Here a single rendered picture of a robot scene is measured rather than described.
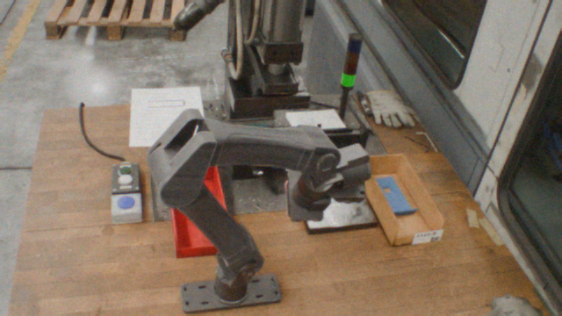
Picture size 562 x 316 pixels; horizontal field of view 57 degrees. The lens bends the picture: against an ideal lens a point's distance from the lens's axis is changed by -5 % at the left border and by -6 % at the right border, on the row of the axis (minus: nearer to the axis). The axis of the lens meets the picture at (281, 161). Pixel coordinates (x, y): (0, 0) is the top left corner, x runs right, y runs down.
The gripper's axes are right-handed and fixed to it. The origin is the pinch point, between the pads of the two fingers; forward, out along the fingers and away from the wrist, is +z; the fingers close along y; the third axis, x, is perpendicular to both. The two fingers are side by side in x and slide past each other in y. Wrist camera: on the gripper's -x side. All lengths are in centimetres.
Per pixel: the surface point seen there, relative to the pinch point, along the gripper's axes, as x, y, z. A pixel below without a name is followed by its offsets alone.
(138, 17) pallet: 59, 207, 222
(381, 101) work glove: -38, 45, 36
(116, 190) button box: 39.4, 8.9, 15.9
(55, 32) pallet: 118, 197, 228
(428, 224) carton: -34.4, -1.5, 10.1
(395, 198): -28.8, 6.5, 15.0
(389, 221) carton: -23.0, -1.6, 6.5
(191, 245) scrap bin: 21.7, -5.6, 9.9
